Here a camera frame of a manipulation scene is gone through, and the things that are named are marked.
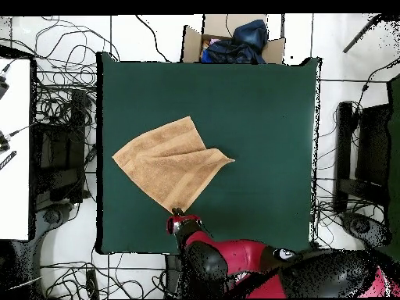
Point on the orange terry towel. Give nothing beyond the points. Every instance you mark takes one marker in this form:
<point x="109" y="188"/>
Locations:
<point x="168" y="162"/>

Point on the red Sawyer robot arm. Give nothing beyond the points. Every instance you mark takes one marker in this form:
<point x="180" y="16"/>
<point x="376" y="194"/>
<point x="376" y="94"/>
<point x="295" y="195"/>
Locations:
<point x="243" y="253"/>

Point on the black power strip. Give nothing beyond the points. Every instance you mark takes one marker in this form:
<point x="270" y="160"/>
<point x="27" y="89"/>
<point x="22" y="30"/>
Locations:
<point x="92" y="284"/>

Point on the black equipment rack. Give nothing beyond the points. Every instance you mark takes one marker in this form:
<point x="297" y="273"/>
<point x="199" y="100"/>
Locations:
<point x="59" y="150"/>

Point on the dark green table cloth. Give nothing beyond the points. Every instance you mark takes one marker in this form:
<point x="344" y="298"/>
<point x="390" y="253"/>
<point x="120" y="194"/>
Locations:
<point x="250" y="93"/>

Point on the white side table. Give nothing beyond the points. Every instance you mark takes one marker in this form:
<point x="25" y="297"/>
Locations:
<point x="14" y="187"/>

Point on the brown cardboard box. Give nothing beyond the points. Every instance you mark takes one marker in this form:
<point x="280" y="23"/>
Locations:
<point x="190" y="47"/>

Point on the dark blue clothing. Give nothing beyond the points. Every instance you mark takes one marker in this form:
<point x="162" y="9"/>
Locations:
<point x="247" y="43"/>

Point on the green cloth on neighbouring table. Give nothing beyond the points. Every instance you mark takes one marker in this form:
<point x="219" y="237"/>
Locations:
<point x="394" y="156"/>

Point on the dark metal rod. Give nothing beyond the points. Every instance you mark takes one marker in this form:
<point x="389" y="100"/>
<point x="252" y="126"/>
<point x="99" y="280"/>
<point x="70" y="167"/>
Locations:
<point x="359" y="34"/>

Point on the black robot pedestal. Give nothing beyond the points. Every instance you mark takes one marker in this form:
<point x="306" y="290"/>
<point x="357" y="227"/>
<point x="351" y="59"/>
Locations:
<point x="172" y="275"/>

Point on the black metal frame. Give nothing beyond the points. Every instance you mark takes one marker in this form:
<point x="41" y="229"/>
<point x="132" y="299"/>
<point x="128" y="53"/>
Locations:
<point x="373" y="147"/>

